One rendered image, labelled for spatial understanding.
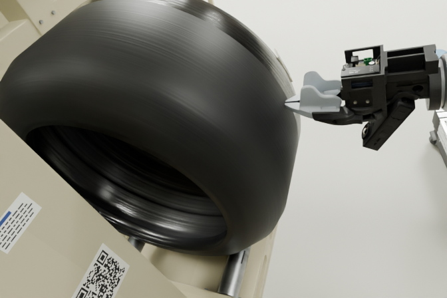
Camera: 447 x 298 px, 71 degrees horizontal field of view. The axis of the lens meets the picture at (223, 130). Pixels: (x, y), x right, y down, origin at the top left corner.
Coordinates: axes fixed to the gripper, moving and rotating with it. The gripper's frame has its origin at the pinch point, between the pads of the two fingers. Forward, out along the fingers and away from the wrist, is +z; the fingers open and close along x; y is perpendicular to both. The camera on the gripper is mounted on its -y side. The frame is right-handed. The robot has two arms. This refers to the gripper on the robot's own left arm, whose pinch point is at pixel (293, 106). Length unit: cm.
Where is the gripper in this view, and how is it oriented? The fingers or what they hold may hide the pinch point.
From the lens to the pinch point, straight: 54.2
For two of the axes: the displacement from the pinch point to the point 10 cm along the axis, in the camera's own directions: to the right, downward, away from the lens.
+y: -3.6, -7.0, -6.2
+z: -8.8, 0.4, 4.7
